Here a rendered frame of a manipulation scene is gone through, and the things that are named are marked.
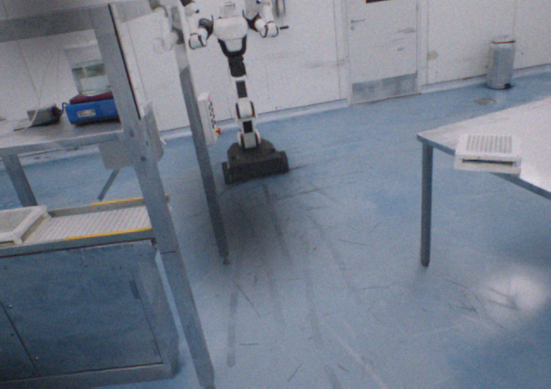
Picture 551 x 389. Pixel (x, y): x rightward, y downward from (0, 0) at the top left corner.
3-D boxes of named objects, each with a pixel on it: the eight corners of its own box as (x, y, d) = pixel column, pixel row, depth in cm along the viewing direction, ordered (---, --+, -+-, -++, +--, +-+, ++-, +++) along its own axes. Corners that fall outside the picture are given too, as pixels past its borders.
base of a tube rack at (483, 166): (519, 150, 186) (520, 145, 185) (520, 174, 167) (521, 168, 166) (459, 147, 197) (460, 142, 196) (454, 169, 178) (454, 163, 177)
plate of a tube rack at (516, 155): (521, 138, 184) (521, 134, 183) (522, 162, 165) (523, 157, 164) (460, 137, 195) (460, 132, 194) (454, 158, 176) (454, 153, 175)
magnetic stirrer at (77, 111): (141, 102, 168) (135, 80, 164) (126, 119, 149) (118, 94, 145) (91, 109, 169) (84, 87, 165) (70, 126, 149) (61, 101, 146)
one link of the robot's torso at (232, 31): (214, 56, 385) (207, 14, 370) (251, 50, 389) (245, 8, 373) (216, 61, 359) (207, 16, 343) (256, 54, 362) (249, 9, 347)
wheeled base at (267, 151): (224, 157, 442) (218, 126, 427) (274, 148, 447) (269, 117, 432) (228, 183, 384) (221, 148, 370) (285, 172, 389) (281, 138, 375)
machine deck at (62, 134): (152, 109, 172) (151, 100, 171) (126, 142, 138) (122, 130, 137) (5, 130, 174) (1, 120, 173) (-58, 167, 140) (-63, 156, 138)
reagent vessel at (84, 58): (126, 83, 161) (112, 31, 153) (114, 93, 147) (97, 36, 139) (87, 89, 161) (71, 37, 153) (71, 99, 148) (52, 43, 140)
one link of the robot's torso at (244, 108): (236, 120, 385) (226, 67, 381) (256, 116, 387) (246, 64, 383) (237, 119, 370) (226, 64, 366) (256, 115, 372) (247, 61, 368)
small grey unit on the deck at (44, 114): (68, 116, 164) (63, 101, 161) (60, 122, 157) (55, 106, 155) (38, 120, 164) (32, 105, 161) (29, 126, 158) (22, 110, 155)
